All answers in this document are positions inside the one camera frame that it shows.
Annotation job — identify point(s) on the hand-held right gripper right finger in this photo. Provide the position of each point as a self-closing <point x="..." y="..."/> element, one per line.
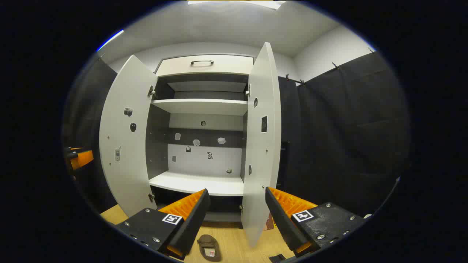
<point x="283" y="226"/>

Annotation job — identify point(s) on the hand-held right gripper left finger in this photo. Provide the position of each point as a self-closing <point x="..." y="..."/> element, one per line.
<point x="192" y="226"/>

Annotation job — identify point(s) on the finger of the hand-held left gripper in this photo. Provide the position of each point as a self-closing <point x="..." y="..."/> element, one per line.
<point x="85" y="157"/>

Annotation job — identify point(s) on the brown fuzzy shoe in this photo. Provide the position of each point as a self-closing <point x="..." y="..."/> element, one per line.
<point x="208" y="241"/>

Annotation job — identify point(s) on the white shoe cabinet door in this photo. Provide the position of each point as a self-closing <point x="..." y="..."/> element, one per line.
<point x="124" y="164"/>
<point x="261" y="153"/>

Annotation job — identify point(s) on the white shoe cabinet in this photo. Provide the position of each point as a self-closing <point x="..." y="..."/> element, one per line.
<point x="197" y="182"/>

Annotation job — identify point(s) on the white cabinet shelf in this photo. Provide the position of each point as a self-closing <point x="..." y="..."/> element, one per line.
<point x="201" y="106"/>

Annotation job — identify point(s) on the white cabinet drawer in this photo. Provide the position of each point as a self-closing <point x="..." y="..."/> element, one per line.
<point x="226" y="67"/>

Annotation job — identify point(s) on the ceiling light panel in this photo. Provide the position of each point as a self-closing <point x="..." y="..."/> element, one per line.
<point x="237" y="3"/>
<point x="111" y="39"/>

